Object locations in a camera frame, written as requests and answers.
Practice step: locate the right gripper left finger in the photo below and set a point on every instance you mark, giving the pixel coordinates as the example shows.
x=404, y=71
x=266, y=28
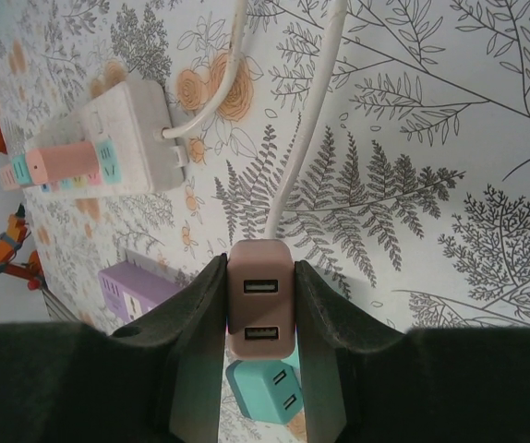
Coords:
x=85, y=383

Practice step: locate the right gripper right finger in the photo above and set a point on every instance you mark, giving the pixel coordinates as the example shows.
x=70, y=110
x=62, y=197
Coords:
x=431, y=383

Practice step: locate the purple power strip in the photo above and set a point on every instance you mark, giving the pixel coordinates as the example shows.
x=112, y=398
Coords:
x=126, y=288

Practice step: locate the teal charger plug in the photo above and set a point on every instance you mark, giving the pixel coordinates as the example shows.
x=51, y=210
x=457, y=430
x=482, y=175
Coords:
x=256, y=392

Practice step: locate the mauve charger plug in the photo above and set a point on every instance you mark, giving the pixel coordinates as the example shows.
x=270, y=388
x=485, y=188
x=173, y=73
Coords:
x=258, y=314

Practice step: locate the pink charger plug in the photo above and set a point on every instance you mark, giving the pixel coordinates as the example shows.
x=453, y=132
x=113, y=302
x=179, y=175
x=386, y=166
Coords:
x=66, y=161
x=6, y=177

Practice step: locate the white power strip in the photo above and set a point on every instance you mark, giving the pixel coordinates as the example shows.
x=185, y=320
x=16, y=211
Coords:
x=145, y=138

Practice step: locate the floral patterned table cover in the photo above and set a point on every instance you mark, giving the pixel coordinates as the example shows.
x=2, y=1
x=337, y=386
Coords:
x=431, y=184

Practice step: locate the aluminium extrusion frame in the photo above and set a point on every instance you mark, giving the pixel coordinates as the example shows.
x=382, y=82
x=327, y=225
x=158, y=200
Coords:
x=59, y=304

